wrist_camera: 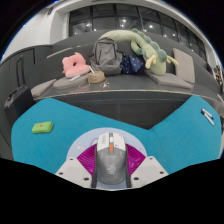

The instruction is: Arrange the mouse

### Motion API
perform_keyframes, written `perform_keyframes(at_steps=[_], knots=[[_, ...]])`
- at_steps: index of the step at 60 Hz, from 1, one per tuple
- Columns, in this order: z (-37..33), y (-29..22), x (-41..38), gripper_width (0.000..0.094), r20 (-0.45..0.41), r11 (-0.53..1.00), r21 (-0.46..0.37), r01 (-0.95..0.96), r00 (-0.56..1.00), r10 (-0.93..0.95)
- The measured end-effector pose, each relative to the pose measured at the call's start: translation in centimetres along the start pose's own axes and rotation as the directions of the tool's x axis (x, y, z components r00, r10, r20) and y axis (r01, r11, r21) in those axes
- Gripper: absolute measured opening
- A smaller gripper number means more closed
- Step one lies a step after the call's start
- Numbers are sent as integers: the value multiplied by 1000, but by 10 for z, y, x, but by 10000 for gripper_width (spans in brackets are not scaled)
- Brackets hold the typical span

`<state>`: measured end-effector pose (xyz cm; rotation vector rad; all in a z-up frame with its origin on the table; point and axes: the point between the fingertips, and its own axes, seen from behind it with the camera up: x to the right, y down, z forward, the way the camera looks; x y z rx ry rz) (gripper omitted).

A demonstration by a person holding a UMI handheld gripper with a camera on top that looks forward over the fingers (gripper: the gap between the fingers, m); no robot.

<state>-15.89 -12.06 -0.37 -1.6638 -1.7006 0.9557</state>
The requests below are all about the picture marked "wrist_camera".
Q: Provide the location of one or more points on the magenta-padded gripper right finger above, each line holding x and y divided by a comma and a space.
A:
150, 169

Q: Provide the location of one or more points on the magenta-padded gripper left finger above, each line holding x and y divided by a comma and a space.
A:
71, 170

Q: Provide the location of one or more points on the grey white computer mouse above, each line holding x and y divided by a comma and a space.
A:
111, 163

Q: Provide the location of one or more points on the round light blue mouse pad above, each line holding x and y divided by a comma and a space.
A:
83, 140

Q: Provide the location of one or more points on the green eraser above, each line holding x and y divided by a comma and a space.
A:
42, 127

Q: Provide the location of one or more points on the black suitcase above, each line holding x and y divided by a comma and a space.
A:
18, 103

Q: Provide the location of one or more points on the flat grey seat cushion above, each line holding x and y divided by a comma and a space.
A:
68, 82
43, 88
170, 80

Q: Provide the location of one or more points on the tan woven hat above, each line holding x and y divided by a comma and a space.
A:
96, 77

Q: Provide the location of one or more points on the pink plush toy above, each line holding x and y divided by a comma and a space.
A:
75, 66

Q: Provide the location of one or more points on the dark blue starry bag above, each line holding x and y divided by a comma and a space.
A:
132, 65

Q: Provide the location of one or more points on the upright grey cushion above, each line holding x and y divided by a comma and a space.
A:
185, 65

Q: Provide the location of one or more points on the green dragon plush toy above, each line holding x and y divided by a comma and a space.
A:
153, 55

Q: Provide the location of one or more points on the grey backpack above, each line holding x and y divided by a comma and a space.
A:
106, 56

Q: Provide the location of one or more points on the dark glass window wall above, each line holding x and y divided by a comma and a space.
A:
133, 20

